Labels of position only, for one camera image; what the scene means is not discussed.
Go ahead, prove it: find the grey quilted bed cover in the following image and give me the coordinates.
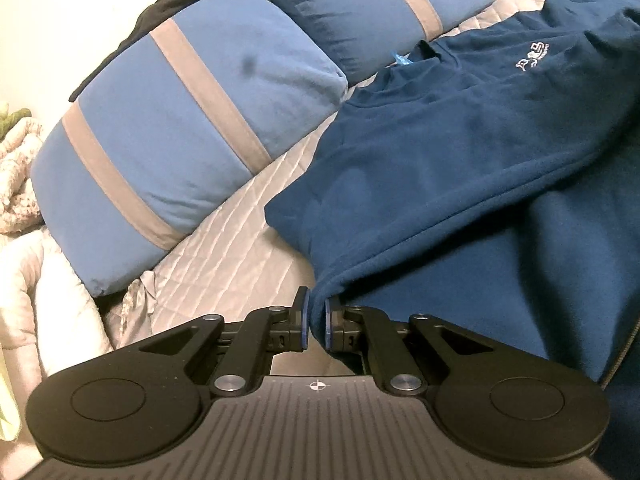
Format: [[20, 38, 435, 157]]
[[102, 0, 609, 376]]

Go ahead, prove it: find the beige rolled comforter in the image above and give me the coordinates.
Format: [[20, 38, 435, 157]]
[[0, 118, 114, 441]]

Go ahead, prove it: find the dark blue fleece sweatshirt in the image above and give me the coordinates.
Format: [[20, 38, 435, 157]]
[[266, 0, 639, 479]]

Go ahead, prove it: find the light green cloth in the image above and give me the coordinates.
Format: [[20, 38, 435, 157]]
[[0, 106, 32, 140]]

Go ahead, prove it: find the left blue striped pillow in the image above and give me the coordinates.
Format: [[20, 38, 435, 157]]
[[32, 0, 347, 296]]

